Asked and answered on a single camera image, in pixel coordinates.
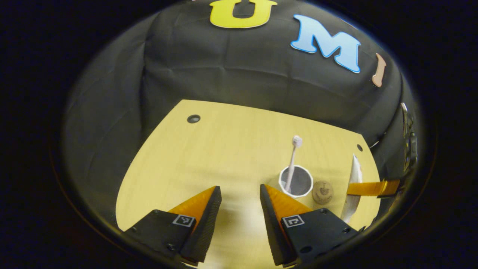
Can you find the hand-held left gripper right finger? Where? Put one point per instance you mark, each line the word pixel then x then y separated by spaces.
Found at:
pixel 272 224

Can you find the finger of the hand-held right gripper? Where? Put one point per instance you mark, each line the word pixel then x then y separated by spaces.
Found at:
pixel 373 188

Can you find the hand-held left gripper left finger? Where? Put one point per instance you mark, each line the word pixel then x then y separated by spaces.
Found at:
pixel 207 224

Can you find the round cork coaster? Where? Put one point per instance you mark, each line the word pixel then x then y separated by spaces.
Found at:
pixel 322 192

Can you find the light wooden desktop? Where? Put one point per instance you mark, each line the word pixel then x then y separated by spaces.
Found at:
pixel 224 149

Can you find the pale pink toothbrush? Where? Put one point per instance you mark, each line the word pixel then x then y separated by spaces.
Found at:
pixel 292 160

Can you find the white toothpaste tube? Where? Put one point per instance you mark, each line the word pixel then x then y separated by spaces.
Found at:
pixel 354 172

